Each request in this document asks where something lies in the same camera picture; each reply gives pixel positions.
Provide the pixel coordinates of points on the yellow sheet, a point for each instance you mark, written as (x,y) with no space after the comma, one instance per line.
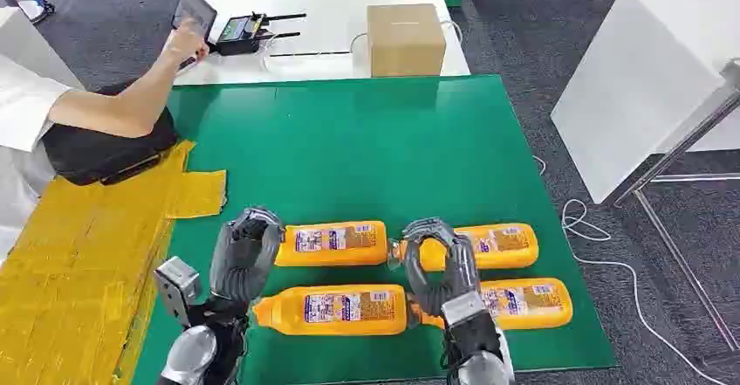
(75,266)

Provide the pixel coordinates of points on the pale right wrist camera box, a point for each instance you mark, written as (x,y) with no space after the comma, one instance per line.
(461,308)

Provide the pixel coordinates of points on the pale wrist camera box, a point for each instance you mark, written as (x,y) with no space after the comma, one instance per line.
(461,308)
(176,287)

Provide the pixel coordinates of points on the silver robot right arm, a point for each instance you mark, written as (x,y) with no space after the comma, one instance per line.
(483,371)

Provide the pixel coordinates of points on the person's hand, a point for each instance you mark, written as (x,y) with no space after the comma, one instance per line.
(186,41)

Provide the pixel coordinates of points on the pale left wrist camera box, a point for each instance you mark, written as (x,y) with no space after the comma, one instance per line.
(176,287)

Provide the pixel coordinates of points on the large white table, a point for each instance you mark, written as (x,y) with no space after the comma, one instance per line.
(642,81)

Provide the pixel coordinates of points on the white panel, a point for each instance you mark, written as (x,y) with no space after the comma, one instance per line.
(29,47)

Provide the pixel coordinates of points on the green mat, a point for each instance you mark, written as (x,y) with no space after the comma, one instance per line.
(358,157)

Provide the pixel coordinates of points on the orange drink bottle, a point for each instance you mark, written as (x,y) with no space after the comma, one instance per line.
(332,243)
(335,310)
(532,307)
(509,249)

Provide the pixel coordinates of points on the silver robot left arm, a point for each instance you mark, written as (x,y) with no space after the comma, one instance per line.
(191,353)

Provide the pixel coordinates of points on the thin black rod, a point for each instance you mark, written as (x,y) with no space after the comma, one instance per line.
(312,54)

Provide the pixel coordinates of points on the black bag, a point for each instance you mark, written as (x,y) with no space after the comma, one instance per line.
(110,151)

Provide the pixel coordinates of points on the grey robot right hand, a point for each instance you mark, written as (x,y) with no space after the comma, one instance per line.
(459,272)

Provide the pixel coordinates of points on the dark tablet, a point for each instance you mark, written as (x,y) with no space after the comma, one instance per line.
(196,7)

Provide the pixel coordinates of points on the black remote controller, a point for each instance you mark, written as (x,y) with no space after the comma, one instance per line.
(237,34)

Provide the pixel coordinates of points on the person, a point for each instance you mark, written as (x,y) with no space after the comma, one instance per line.
(20,110)

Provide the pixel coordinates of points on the cardboard box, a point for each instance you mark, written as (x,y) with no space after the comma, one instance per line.
(404,41)

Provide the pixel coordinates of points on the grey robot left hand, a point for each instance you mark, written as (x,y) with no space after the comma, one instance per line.
(245,261)

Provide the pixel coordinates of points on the metal table frame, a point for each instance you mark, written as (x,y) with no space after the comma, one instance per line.
(682,261)

